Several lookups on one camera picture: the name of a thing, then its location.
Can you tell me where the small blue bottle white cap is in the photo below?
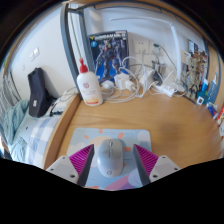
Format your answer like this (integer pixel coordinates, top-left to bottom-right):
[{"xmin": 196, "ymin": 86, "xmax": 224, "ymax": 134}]
[{"xmin": 200, "ymin": 79, "xmax": 209, "ymax": 94}]

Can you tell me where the white desk lamp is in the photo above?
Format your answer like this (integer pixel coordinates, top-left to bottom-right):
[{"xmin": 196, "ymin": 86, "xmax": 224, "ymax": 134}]
[{"xmin": 109, "ymin": 16, "xmax": 186, "ymax": 94}]

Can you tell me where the teal blanket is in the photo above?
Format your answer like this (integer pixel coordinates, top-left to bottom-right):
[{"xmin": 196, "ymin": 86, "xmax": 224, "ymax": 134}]
[{"xmin": 1, "ymin": 99, "xmax": 30, "ymax": 148}]

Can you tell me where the tan robot figure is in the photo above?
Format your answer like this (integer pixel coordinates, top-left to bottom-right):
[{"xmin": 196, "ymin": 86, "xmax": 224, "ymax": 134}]
[{"xmin": 181, "ymin": 54, "xmax": 204, "ymax": 101}]

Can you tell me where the blue robot model kit box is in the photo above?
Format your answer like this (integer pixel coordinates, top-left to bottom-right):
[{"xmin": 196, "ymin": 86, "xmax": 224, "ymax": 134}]
[{"xmin": 87, "ymin": 29, "xmax": 130, "ymax": 83}]

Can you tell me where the colourful picture box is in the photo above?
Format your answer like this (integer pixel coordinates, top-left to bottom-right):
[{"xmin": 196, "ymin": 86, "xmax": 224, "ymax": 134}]
[{"xmin": 187, "ymin": 39, "xmax": 209, "ymax": 74}]

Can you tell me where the white charger block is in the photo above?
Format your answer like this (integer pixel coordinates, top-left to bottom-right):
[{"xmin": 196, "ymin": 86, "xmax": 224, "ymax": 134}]
[{"xmin": 113, "ymin": 73, "xmax": 136, "ymax": 92}]

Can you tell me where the white cable bundle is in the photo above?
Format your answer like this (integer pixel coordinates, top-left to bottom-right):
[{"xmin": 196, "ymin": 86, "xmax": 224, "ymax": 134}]
[{"xmin": 99, "ymin": 55, "xmax": 158, "ymax": 104}]

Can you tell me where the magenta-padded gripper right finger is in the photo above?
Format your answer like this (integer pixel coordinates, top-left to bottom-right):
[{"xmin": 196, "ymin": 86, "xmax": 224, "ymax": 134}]
[{"xmin": 132, "ymin": 143, "xmax": 181, "ymax": 187}]

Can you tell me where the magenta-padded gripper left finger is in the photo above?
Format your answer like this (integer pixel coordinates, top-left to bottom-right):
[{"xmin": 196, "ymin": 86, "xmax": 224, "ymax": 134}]
[{"xmin": 45, "ymin": 143, "xmax": 95, "ymax": 188}]

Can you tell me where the white lotion bottle red cap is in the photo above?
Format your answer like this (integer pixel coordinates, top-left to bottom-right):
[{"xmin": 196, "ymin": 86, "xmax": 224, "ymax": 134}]
[{"xmin": 76, "ymin": 58, "xmax": 104, "ymax": 107}]

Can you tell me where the white power adapter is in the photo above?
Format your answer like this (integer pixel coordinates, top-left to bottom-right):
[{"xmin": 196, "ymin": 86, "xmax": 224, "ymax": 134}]
[{"xmin": 138, "ymin": 68, "xmax": 156, "ymax": 88}]

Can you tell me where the white wall socket plate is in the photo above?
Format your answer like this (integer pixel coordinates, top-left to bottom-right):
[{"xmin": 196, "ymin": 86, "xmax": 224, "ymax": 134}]
[{"xmin": 133, "ymin": 39, "xmax": 150, "ymax": 55}]

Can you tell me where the black bag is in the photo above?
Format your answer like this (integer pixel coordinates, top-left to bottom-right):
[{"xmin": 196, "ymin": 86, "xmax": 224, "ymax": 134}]
[{"xmin": 27, "ymin": 67, "xmax": 53, "ymax": 118}]

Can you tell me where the blue plaid bedding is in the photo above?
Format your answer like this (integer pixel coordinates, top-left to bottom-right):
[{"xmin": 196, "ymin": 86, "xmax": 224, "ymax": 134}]
[{"xmin": 11, "ymin": 114, "xmax": 63, "ymax": 168}]

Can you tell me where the grey computer mouse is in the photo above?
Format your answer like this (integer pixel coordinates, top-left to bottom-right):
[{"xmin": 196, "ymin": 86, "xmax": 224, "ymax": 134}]
[{"xmin": 96, "ymin": 138, "xmax": 125, "ymax": 178}]

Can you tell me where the white wall switch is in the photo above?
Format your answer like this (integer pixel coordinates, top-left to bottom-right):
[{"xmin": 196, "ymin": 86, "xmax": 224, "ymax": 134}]
[{"xmin": 29, "ymin": 47, "xmax": 41, "ymax": 62}]

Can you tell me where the white power strip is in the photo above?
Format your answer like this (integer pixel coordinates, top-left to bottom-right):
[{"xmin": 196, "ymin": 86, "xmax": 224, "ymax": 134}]
[{"xmin": 154, "ymin": 83, "xmax": 178, "ymax": 98}]

